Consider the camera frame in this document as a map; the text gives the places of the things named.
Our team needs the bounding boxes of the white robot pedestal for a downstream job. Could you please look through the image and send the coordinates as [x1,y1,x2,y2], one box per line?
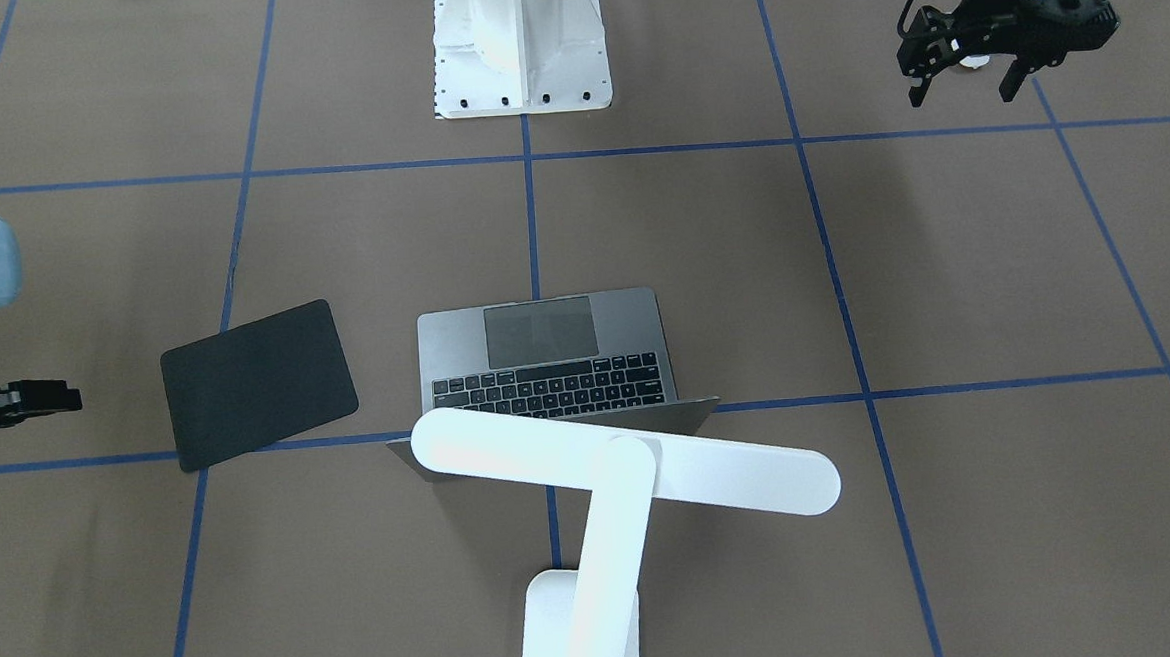
[432,0,614,120]

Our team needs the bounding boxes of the black mouse pad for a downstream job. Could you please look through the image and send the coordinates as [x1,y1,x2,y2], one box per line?
[158,298,360,473]

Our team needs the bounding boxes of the white desk lamp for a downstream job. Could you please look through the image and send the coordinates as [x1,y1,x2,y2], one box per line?
[410,408,842,657]

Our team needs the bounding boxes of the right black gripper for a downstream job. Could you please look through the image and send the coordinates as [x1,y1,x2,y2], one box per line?
[0,379,83,426]

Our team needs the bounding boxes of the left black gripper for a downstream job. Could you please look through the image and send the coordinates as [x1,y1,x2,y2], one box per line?
[896,0,1120,109]

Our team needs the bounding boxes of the grey laptop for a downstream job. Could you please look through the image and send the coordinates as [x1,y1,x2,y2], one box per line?
[417,288,720,435]

